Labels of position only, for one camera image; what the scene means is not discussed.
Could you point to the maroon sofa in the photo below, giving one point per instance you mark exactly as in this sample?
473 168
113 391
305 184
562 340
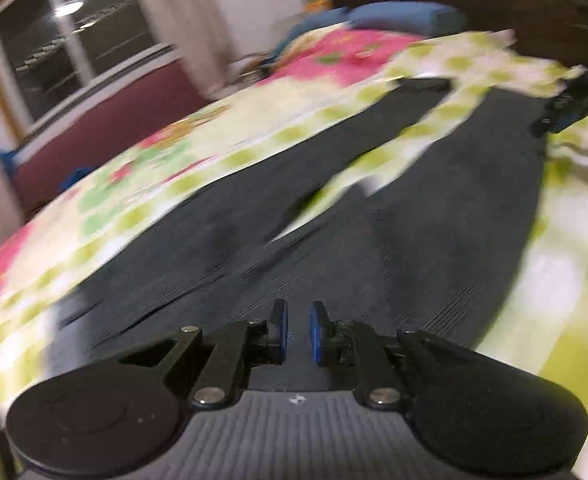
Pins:
143 107

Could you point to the dark grey pants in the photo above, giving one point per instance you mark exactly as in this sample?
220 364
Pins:
437 249

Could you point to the blue pillow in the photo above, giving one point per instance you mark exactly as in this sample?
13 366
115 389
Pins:
427 19

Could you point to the beige right curtain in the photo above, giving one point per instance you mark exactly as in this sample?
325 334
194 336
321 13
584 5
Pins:
198 31

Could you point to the window with white frame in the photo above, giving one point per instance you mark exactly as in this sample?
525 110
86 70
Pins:
55 54

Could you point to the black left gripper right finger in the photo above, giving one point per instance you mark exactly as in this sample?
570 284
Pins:
381 369

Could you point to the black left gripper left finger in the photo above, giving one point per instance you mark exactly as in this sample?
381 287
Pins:
210 371

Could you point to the pink floral bedsheet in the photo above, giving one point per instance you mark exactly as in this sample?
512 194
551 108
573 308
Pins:
309 89

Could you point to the blue cloth on sofa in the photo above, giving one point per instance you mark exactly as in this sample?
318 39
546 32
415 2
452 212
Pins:
75 176

